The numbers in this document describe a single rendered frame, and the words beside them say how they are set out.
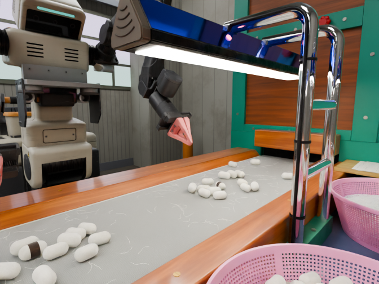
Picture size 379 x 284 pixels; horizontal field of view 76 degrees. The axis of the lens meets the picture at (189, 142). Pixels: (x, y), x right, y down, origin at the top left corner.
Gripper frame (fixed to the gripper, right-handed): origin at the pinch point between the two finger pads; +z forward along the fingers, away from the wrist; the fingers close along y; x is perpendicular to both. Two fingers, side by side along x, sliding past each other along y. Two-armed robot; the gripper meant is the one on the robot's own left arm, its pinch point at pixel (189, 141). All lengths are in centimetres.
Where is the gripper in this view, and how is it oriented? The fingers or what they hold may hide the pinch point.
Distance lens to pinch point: 68.5
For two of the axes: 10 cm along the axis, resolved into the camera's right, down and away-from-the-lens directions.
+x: -4.6, 6.9, 5.6
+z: 5.3, 7.2, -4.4
